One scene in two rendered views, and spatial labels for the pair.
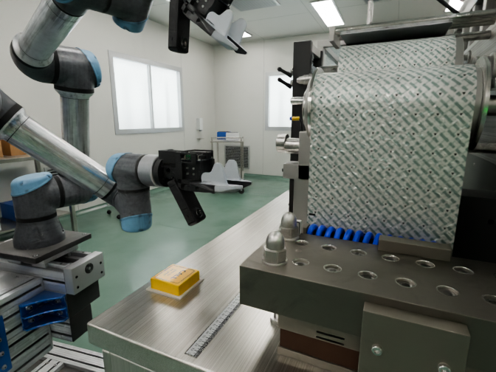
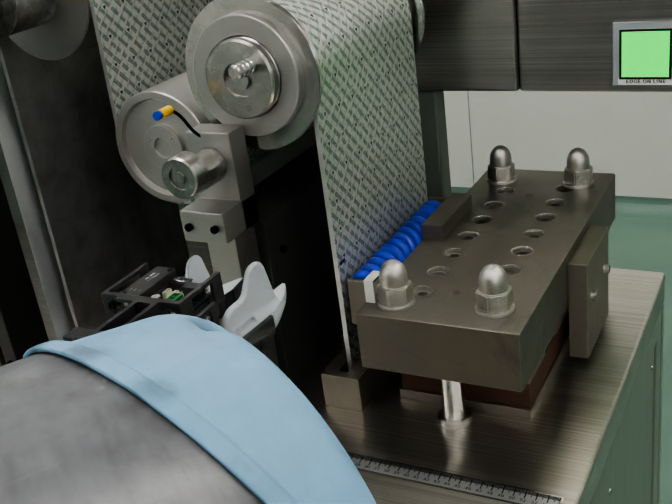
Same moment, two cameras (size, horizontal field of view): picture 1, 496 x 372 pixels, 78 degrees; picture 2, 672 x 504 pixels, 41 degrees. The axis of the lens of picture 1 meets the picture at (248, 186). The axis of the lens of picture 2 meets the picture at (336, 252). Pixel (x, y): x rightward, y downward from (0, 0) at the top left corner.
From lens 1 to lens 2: 0.87 m
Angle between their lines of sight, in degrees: 80
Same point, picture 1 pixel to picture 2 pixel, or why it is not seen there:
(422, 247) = (461, 207)
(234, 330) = (488, 465)
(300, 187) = (246, 246)
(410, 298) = (568, 234)
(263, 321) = (460, 437)
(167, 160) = not seen: hidden behind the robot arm
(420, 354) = (600, 271)
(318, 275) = (533, 278)
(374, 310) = (584, 260)
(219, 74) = not seen: outside the picture
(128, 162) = not seen: hidden behind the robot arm
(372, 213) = (383, 208)
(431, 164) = (403, 106)
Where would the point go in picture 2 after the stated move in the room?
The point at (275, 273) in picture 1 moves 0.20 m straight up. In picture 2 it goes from (536, 306) to (527, 92)
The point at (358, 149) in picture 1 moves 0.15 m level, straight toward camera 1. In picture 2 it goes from (359, 120) to (506, 118)
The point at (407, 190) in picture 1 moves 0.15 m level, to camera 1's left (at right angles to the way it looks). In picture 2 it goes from (396, 152) to (401, 202)
